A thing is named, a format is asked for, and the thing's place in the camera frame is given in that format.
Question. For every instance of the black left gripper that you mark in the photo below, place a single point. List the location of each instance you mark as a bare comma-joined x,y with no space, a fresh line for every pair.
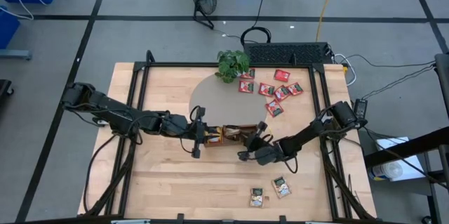
180,127

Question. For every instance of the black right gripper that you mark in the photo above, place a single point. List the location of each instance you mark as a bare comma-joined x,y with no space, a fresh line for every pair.
263,152

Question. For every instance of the orange mango tea packet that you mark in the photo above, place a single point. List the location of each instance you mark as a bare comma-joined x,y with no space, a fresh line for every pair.
214,142

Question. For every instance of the wooden three-compartment tray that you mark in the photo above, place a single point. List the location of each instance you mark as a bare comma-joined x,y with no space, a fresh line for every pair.
245,127

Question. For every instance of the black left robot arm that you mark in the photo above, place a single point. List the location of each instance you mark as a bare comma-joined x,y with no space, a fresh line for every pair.
115,111

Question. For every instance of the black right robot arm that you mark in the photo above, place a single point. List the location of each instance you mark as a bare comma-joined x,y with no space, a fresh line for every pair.
308,134

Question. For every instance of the grey round mat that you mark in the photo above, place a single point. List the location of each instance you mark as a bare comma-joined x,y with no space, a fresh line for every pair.
224,101

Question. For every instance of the green potted plant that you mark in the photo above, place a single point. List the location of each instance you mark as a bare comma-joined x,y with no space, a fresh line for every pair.
231,64

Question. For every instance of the black mesh computer case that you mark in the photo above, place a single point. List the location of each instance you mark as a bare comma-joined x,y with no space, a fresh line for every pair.
284,53

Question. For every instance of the black power adapter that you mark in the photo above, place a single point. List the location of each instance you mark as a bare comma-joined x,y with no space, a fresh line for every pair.
360,106

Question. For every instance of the white round canister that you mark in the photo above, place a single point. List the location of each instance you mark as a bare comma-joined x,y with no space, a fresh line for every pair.
389,170

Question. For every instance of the black metal cart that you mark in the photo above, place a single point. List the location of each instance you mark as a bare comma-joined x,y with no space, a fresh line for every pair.
407,146

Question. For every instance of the white box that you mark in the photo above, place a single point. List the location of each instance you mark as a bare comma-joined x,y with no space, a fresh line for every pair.
414,171

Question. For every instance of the grey metal foot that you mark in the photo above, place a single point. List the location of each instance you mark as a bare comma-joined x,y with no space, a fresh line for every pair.
15,54

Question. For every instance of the black metal table frame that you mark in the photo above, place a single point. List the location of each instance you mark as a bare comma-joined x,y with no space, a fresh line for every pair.
175,64

